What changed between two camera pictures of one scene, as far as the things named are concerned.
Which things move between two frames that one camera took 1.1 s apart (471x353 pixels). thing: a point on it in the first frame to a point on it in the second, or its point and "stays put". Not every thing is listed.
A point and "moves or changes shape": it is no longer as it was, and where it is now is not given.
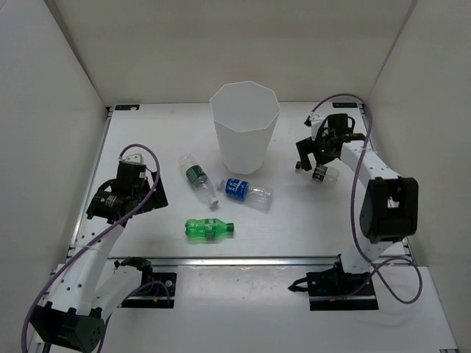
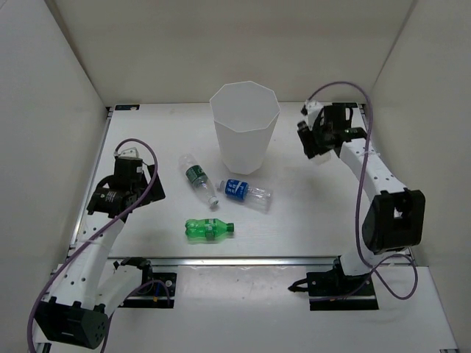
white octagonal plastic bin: x=245 y=114 stays put
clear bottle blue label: x=257 y=197 stays put
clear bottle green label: x=199 y=178 stays put
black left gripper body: x=142 y=192 stays put
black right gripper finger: x=304 y=147 to x=307 y=139
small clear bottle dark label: x=324 y=173 moves or changes shape
